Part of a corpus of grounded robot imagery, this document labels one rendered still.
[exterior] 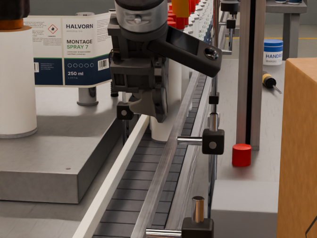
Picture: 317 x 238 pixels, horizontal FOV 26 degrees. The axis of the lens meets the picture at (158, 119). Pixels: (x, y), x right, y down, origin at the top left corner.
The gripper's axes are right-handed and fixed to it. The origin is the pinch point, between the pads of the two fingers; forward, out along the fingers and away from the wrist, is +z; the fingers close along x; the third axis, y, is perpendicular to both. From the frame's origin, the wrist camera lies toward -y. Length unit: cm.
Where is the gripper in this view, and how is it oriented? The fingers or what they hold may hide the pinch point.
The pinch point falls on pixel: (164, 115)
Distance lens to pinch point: 114.5
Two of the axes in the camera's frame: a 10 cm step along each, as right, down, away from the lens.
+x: -1.1, 7.2, -6.9
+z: 0.6, 7.0, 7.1
